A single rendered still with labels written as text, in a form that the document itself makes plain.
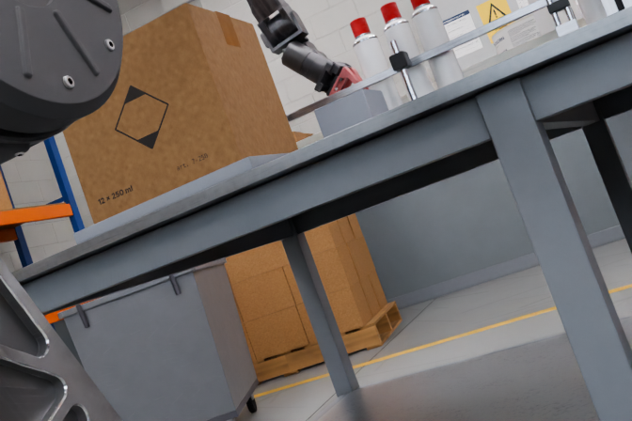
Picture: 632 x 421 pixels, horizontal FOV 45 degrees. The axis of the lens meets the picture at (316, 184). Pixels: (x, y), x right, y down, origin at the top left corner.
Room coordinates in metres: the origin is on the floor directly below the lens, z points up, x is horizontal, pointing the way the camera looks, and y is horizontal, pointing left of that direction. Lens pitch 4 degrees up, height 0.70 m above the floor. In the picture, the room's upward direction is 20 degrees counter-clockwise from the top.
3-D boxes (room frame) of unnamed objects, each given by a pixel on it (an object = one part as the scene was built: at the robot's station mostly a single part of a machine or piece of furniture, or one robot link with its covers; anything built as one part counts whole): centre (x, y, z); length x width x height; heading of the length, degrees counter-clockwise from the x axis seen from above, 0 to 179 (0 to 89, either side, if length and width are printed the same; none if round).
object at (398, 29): (1.46, -0.25, 0.98); 0.05 x 0.05 x 0.20
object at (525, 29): (1.83, -0.63, 0.95); 0.20 x 0.20 x 0.14
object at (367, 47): (1.49, -0.19, 0.98); 0.05 x 0.05 x 0.20
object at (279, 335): (5.14, 0.44, 0.70); 1.20 x 0.83 x 1.39; 75
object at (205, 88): (1.33, 0.19, 0.99); 0.30 x 0.24 x 0.27; 69
